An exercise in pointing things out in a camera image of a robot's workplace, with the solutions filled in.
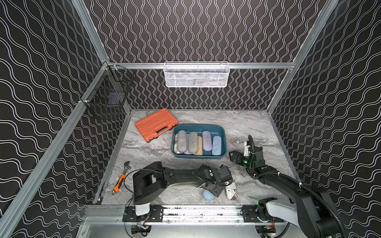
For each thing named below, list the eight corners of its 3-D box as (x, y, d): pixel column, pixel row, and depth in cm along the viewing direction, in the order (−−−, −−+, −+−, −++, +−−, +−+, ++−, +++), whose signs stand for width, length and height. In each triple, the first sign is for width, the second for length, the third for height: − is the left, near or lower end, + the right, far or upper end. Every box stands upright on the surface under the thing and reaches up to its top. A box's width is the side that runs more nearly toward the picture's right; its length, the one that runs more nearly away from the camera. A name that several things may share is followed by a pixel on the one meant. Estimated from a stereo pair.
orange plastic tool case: (148, 143, 103) (146, 139, 98) (136, 127, 112) (134, 122, 107) (178, 125, 113) (177, 121, 108) (165, 112, 122) (164, 107, 117)
